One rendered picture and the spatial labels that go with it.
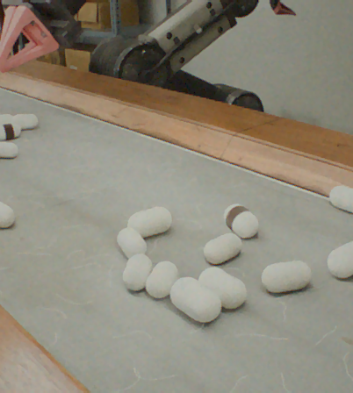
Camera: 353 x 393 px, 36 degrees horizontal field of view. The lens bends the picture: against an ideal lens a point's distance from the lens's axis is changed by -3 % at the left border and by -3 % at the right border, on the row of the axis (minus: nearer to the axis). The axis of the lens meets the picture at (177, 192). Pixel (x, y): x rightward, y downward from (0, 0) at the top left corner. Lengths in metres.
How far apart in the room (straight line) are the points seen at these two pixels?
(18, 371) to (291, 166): 0.35
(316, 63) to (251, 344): 2.49
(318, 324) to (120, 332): 0.12
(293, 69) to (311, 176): 2.34
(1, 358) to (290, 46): 2.64
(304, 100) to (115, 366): 2.59
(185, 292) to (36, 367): 0.10
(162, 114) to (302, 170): 0.22
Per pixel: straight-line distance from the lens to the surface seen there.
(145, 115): 0.69
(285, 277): 0.36
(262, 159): 0.56
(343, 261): 0.38
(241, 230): 0.42
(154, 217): 0.43
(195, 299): 0.33
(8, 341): 0.30
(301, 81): 2.83
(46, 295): 0.38
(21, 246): 0.44
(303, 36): 2.79
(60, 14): 0.69
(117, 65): 1.05
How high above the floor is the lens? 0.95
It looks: 24 degrees down
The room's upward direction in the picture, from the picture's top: 2 degrees counter-clockwise
